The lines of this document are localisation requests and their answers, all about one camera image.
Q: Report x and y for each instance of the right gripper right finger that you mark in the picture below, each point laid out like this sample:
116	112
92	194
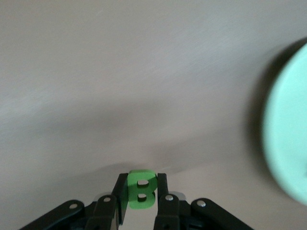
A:
163	206

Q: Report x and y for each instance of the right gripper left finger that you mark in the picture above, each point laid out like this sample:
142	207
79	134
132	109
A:
120	203

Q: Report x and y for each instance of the green foam letter B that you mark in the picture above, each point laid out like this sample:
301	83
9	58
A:
133	198

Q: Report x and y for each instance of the green plate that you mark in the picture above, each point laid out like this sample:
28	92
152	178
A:
287	131

